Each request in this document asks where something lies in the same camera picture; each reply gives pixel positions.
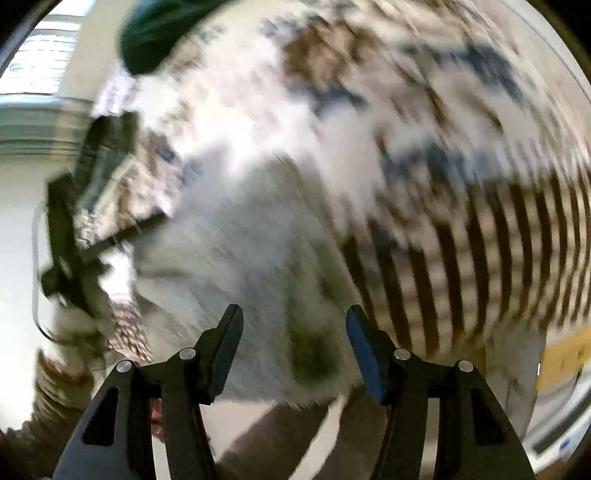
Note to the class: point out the grey fleece pants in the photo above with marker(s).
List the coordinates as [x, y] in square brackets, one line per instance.
[258, 258]

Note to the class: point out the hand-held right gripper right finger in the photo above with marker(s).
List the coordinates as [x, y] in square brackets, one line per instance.
[364, 350]

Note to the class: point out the barred window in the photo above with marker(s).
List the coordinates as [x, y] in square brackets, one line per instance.
[37, 64]

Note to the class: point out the teal plush blanket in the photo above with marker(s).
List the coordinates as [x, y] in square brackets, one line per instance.
[157, 32]

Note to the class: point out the teal striped curtain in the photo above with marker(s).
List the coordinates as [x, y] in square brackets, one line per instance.
[37, 129]

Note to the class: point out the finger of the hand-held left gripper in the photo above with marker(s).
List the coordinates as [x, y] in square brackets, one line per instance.
[113, 138]
[138, 230]

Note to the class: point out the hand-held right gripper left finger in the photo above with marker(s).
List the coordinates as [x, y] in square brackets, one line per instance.
[226, 341]

